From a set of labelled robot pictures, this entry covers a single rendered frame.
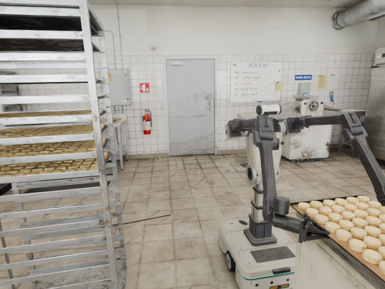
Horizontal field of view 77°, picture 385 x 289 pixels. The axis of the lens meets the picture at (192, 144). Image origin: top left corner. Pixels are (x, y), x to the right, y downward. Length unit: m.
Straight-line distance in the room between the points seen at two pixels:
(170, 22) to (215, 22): 0.89
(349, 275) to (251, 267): 0.91
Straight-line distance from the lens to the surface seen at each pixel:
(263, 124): 1.26
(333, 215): 1.18
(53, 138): 1.29
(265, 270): 1.91
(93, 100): 1.20
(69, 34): 1.26
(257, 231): 2.04
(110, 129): 1.66
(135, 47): 5.22
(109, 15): 5.40
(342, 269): 1.11
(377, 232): 1.14
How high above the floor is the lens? 1.44
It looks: 13 degrees down
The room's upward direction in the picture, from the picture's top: 1 degrees counter-clockwise
